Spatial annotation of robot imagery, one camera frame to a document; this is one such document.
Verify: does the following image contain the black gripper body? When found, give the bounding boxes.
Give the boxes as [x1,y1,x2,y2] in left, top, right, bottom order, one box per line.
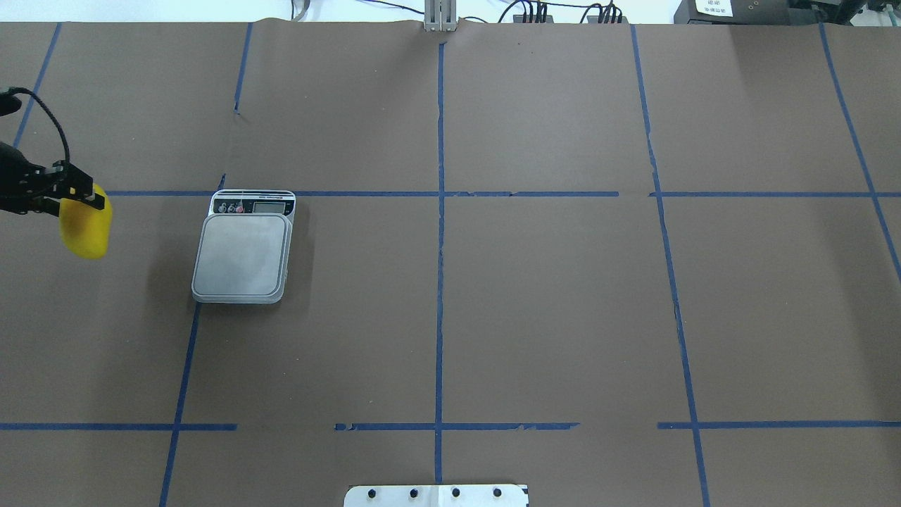
[1,142,49,215]

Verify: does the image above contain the yellow mango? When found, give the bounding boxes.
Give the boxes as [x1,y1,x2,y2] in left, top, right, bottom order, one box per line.
[58,183,113,260]

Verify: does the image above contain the silver digital kitchen scale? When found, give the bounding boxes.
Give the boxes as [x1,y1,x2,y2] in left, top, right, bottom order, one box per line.
[191,189,296,305]

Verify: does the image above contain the black computer box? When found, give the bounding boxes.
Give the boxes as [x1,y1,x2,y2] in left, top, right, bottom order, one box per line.
[673,1,819,26]

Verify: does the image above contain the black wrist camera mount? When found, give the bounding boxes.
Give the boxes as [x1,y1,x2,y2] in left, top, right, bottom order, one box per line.
[0,87,23,118]

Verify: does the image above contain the black camera cable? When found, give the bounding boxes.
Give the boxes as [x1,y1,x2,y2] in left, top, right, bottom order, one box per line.
[7,86,71,167]

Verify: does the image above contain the aluminium frame post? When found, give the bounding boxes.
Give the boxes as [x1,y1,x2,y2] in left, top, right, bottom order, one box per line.
[424,0,459,32]

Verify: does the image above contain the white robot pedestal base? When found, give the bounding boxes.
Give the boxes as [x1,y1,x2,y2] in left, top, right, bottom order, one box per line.
[342,484,530,506]

